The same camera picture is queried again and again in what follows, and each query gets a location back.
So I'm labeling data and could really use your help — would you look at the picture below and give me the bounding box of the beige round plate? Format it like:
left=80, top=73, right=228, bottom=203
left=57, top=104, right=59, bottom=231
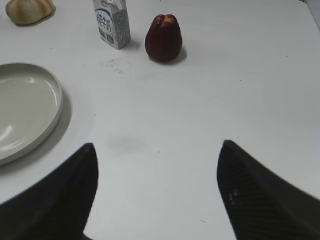
left=0, top=62, right=64, bottom=165

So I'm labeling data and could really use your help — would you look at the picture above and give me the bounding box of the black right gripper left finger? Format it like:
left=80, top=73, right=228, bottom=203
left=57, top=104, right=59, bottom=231
left=0, top=143, right=98, bottom=240

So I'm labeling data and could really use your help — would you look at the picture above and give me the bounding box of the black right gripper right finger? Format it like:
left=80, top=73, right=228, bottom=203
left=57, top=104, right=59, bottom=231
left=216, top=140, right=320, bottom=240

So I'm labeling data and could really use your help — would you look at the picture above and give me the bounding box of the striped bread bun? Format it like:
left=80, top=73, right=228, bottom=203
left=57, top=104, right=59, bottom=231
left=5, top=0, right=56, bottom=25

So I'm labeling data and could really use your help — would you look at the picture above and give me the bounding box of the white milk carton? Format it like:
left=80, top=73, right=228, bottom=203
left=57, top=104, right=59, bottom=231
left=93, top=0, right=131, bottom=50

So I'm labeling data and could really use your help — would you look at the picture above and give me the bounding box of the dark red wax apple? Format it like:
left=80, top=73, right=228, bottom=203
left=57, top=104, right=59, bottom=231
left=145, top=14, right=183, bottom=63

